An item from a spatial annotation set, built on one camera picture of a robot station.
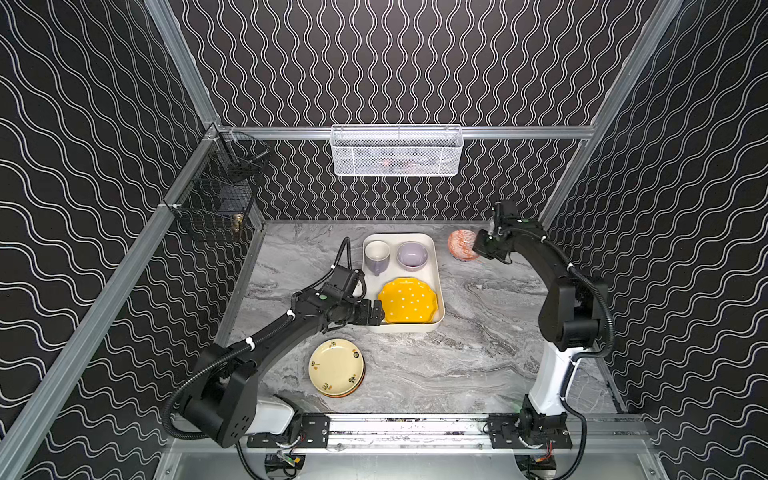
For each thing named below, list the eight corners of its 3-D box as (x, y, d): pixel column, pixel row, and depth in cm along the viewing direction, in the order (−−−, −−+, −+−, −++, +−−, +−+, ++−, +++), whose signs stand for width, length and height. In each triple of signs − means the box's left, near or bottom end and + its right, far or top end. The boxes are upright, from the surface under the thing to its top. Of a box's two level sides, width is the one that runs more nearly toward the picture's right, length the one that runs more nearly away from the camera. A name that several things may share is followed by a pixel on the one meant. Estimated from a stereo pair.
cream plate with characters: (307, 395, 82) (304, 390, 79) (315, 344, 91) (312, 338, 88) (362, 395, 82) (361, 390, 78) (365, 344, 91) (364, 338, 88)
